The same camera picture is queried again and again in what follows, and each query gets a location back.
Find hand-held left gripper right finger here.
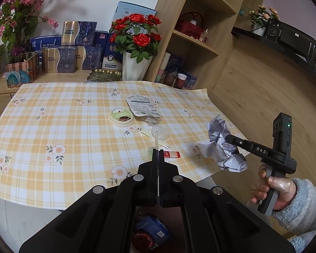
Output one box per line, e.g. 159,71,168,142
158,149,299,253

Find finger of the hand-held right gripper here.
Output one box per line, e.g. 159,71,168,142
224,133,278,161

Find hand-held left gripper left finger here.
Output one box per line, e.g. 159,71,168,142
18,149,158,253

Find white paper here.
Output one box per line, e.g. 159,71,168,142
198,140,248,174

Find clear plastic wrapper strip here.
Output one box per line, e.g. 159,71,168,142
154,130,161,206

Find white plastic fork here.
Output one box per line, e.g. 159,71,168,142
140,130,172,150

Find clear plastic dome lid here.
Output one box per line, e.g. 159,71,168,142
151,126,171,141

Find grey printed paper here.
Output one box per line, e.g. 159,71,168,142
208,114,233,144

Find clear plastic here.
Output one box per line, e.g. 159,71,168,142
142,114,161,126

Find brown waste bin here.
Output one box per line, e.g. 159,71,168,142
130,206,194,253

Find blue carton box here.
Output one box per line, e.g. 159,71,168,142
135,214,172,246

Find round green lidded cup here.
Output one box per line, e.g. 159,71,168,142
108,108,134,127

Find silver foil pouch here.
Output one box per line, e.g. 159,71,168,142
126,94,162,118

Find person's right forearm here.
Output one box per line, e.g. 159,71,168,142
272,178,316,253

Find person's right hand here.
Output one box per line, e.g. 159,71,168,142
250,163,297,212

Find red paper cup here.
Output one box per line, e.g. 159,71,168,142
174,74,187,89

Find dark brown cup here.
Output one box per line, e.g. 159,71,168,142
163,72,177,86

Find small blue box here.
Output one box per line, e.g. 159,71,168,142
185,73,198,90

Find black television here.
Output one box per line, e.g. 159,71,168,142
269,20,316,69

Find stack of pastel paper cups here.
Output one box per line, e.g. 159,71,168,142
155,52,172,83

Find checked floral tablecloth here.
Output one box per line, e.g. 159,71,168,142
0,80,250,205

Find white faceted vase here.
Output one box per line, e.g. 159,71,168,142
122,51,154,82

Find ornate gold tray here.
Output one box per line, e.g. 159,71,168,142
86,69,123,83

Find black television stand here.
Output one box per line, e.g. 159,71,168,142
231,26,316,81

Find blue and white milk box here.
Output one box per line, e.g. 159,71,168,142
102,33,125,71

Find small glass bottle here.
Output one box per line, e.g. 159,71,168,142
200,28,210,44

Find peach rose artificial plant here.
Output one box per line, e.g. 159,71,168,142
249,5,280,28

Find gold and blue patterned box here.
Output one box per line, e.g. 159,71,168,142
61,20,98,47
42,47,77,73
76,46,104,71

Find red rose artificial plant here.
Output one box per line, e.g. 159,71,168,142
109,13,162,64

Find red basket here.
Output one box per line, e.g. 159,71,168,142
174,12,204,40

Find blue box with red label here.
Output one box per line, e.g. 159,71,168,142
94,30,110,48

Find wooden shelf unit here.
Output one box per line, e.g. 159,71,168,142
145,0,250,91

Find corrugated painted planter box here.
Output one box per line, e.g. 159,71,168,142
4,52,40,89

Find large blue and white box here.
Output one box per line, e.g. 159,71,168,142
113,1,157,22

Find flat blue and white box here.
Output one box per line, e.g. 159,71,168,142
31,36,63,52

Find purple artificial flowers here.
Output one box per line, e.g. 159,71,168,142
11,45,26,57

